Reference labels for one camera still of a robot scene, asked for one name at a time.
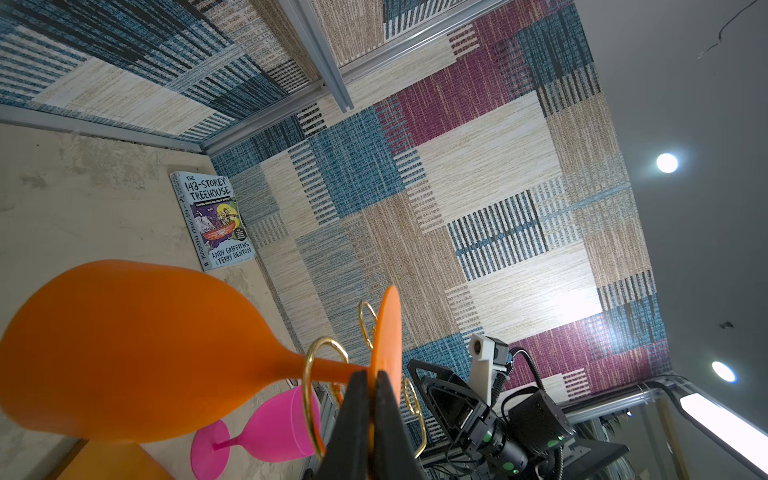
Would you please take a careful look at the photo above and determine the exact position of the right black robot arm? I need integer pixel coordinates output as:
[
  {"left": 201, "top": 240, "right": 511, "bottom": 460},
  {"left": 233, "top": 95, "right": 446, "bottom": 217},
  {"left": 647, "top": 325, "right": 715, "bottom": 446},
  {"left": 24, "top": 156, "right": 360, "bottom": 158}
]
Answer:
[{"left": 408, "top": 347, "right": 629, "bottom": 479}]

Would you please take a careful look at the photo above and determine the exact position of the pink plastic wine glass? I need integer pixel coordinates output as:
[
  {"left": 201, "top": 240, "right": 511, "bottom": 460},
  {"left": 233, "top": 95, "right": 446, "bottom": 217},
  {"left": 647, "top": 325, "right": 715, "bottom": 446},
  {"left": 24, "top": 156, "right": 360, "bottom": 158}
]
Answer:
[{"left": 190, "top": 386, "right": 314, "bottom": 480}]

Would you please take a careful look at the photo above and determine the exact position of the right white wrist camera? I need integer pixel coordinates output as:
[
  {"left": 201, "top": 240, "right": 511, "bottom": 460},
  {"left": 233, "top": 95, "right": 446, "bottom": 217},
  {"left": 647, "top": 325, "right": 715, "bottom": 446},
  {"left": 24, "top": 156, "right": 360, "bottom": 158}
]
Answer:
[{"left": 468, "top": 334, "right": 509, "bottom": 397}]

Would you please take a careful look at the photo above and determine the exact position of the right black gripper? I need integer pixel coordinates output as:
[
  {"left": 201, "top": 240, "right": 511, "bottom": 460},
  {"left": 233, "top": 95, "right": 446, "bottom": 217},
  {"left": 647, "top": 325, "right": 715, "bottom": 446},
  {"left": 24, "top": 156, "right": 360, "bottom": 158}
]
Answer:
[{"left": 407, "top": 359, "right": 528, "bottom": 477}]

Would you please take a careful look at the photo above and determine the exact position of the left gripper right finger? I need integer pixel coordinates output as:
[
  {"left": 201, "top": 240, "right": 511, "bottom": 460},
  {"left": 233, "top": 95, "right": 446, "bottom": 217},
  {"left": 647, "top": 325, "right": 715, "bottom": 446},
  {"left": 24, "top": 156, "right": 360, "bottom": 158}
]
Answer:
[{"left": 371, "top": 371, "right": 425, "bottom": 480}]

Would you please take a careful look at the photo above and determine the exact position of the wooden rack base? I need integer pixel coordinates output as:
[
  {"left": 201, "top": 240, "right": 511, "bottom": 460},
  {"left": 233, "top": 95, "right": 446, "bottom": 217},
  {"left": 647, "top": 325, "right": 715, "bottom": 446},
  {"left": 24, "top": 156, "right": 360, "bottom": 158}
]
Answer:
[{"left": 49, "top": 440, "right": 172, "bottom": 479}]

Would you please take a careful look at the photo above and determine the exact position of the paperback book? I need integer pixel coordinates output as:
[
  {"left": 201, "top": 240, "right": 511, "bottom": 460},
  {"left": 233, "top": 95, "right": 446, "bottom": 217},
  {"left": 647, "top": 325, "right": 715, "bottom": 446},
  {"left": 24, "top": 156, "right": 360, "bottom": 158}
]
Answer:
[{"left": 169, "top": 171, "right": 255, "bottom": 272}]

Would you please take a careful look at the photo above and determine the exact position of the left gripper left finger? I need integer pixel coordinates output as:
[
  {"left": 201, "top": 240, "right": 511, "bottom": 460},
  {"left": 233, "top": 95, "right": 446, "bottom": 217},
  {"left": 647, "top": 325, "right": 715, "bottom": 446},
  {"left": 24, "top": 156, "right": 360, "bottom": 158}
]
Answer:
[{"left": 315, "top": 371, "right": 369, "bottom": 480}]

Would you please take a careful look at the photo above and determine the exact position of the gold wire glass rack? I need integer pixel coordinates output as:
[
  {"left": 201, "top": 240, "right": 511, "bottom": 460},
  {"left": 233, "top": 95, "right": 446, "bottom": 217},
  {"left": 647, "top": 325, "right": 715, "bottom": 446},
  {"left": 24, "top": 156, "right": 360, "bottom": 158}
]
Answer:
[{"left": 302, "top": 286, "right": 427, "bottom": 461}]

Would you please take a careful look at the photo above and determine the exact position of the orange back wine glass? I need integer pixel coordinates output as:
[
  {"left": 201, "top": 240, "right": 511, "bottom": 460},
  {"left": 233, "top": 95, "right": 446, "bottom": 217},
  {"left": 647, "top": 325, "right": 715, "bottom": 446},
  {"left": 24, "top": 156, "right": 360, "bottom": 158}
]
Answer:
[{"left": 0, "top": 259, "right": 403, "bottom": 445}]

